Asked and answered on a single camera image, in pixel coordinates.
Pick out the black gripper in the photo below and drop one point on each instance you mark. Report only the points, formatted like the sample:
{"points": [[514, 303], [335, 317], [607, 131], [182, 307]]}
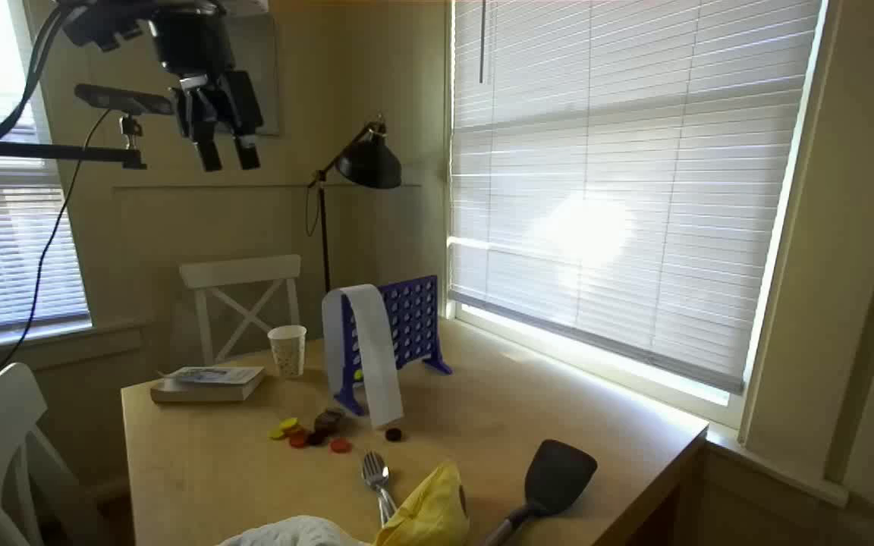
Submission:
{"points": [[191, 43]]}

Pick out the white fluffy cloth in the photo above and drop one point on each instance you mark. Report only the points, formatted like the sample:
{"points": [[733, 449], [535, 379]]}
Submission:
{"points": [[296, 531]]}

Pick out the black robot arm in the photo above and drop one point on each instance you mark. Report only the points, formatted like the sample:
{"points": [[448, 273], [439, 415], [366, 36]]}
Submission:
{"points": [[106, 24]]}

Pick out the yellow cloth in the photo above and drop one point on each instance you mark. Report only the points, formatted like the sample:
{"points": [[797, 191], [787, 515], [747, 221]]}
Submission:
{"points": [[433, 515]]}

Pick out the white wooden chair back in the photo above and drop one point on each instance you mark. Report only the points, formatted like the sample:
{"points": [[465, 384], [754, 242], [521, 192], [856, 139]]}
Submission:
{"points": [[245, 289]]}

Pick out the black floor lamp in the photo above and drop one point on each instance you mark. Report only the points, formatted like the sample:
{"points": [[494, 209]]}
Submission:
{"points": [[363, 163]]}

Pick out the white paper cup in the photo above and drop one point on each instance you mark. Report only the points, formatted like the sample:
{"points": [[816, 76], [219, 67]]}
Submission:
{"points": [[291, 350]]}

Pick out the stacked books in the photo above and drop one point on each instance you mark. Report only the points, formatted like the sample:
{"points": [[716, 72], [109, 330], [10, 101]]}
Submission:
{"points": [[209, 387]]}

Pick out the blue connect four grid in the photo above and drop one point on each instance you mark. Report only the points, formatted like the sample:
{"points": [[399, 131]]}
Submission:
{"points": [[410, 312]]}

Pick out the white paper strip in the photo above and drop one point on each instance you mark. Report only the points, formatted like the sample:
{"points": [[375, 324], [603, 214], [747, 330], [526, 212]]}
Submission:
{"points": [[358, 353]]}

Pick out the left window blinds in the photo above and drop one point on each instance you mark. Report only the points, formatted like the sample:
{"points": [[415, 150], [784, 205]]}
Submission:
{"points": [[42, 273]]}

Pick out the yellow game disc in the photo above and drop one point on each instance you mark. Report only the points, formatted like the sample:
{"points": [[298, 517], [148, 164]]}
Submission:
{"points": [[286, 429]]}

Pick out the red game disc left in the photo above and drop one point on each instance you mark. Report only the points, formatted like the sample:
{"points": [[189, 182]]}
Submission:
{"points": [[298, 440]]}

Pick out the red game disc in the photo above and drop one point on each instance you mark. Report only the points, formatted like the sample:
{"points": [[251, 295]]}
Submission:
{"points": [[298, 440], [340, 443]]}

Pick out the black game disc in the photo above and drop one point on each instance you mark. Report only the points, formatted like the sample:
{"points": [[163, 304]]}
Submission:
{"points": [[394, 434]]}

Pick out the metal spoon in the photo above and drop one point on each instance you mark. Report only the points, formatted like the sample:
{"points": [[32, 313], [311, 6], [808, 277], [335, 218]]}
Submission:
{"points": [[375, 472]]}

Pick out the white chair front left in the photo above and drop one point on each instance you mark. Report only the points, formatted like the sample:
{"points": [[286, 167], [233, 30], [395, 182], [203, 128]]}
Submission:
{"points": [[32, 466]]}

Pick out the white window blinds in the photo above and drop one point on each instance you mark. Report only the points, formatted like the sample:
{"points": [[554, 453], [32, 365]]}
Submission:
{"points": [[618, 167]]}

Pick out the black spatula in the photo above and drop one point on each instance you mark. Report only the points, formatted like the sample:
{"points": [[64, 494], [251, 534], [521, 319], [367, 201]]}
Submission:
{"points": [[554, 481]]}

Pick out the black camera boom stand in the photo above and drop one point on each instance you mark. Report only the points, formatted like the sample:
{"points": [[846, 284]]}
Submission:
{"points": [[53, 150]]}

